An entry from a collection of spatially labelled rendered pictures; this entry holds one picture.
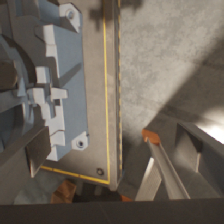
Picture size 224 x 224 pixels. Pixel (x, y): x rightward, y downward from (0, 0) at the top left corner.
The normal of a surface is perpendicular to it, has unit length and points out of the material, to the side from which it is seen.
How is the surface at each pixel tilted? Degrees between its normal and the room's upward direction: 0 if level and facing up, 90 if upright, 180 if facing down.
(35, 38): 0
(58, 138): 0
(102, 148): 0
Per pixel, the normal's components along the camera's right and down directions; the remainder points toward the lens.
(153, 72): -0.35, 0.25
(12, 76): 0.79, 0.14
